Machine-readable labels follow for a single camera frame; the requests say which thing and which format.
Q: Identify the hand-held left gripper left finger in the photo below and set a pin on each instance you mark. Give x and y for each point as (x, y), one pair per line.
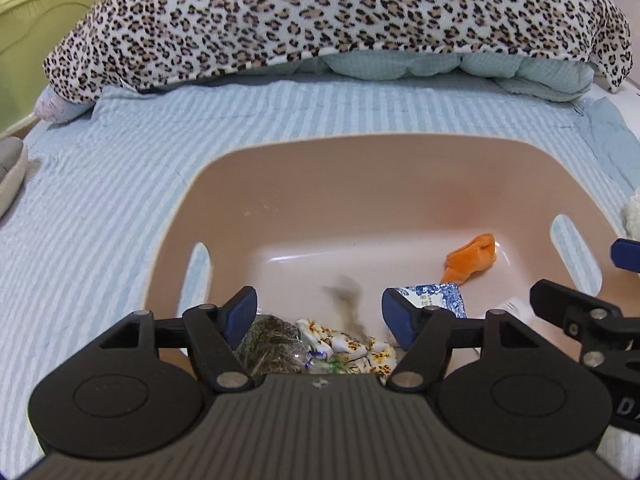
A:
(240, 314)

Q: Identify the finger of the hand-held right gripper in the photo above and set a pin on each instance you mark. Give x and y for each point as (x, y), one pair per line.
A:
(627, 256)
(560, 302)

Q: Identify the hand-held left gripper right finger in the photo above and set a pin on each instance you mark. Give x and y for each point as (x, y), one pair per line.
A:
(400, 317)

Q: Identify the blue white patterned box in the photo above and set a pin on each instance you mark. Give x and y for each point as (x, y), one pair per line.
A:
(440, 297)

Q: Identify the dried herb packet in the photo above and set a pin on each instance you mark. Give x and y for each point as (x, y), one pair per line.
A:
(272, 345)

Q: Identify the floral fabric scrunchie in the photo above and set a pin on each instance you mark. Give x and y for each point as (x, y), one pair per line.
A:
(350, 345)

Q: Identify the orange cloth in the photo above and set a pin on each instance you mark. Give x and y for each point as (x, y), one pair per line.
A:
(472, 257)

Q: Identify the beige plastic basket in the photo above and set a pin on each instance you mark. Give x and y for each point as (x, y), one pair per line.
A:
(350, 200)

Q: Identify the white plush toy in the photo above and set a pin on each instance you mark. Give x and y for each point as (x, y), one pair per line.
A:
(632, 220)

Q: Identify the blue striped bed sheet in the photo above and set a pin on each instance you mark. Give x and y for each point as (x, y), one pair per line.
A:
(100, 200)

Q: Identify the light green checked quilt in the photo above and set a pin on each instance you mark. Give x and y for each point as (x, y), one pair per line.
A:
(450, 70)

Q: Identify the grey beige cushion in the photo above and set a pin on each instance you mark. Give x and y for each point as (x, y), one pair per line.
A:
(11, 170)

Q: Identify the pink floral pillow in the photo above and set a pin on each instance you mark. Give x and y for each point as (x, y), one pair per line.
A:
(57, 107)

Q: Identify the leopard print blanket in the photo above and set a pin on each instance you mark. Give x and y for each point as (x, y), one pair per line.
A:
(325, 15)

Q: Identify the green wooden headboard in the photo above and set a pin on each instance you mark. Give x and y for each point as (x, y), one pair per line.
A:
(35, 40)

